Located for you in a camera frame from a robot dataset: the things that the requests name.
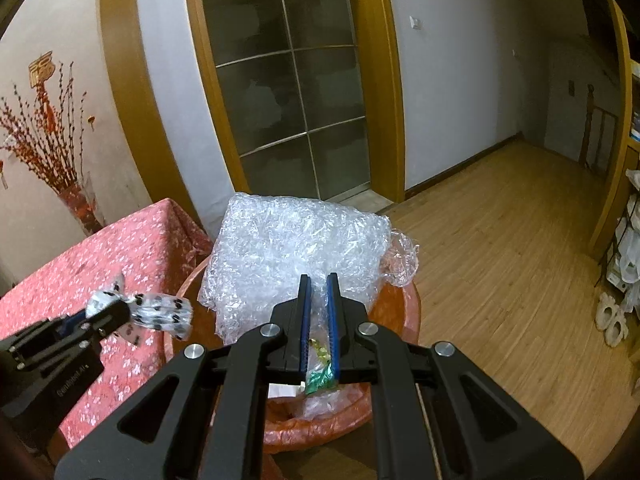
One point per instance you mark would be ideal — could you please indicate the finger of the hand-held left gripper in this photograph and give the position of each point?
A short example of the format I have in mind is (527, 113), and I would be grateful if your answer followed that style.
(70, 322)
(107, 322)

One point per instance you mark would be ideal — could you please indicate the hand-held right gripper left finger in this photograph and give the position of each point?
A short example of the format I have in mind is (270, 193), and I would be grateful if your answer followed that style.
(305, 330)

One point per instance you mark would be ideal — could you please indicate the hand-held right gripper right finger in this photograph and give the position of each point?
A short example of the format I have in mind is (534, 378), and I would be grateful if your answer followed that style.
(334, 330)

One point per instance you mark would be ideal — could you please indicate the green and white plastic bag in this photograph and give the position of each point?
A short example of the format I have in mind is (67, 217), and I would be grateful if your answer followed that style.
(320, 380)

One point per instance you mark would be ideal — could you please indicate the white black-dotted wrapper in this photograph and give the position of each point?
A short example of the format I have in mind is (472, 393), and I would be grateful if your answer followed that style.
(160, 312)

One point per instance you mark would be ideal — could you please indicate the orange plastic basket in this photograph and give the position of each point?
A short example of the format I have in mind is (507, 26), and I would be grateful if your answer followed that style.
(400, 320)

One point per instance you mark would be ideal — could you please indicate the clear bubble wrap sheet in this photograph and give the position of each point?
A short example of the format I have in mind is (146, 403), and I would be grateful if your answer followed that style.
(290, 245)

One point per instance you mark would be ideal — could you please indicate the red floral tablecloth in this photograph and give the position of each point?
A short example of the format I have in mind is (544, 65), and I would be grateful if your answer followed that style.
(100, 260)

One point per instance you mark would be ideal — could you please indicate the glass vase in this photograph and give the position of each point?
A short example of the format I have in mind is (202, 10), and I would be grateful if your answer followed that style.
(82, 205)

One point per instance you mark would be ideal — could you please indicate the red berry branches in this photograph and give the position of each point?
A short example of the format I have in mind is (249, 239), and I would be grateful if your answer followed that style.
(40, 145)

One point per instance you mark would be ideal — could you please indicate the frosted glass sliding door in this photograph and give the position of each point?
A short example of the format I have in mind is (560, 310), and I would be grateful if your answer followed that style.
(285, 75)

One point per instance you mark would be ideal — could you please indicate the white plush slipper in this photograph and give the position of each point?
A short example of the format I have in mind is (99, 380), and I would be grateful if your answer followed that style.
(619, 330)
(606, 312)

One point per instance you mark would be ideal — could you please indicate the cluttered storage rack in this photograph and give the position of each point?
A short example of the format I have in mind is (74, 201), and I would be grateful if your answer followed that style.
(625, 230)

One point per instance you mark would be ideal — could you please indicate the wooden chair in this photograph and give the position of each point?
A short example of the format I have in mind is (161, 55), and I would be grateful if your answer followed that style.
(597, 130)

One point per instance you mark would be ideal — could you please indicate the wooden door frame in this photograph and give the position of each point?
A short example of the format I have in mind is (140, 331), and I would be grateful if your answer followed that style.
(385, 85)

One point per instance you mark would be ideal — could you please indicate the gold red wall ornament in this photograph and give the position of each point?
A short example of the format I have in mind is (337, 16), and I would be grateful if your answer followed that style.
(42, 72)

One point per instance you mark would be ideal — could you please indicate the white light switch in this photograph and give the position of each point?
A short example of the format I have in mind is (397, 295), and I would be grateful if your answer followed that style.
(416, 22)

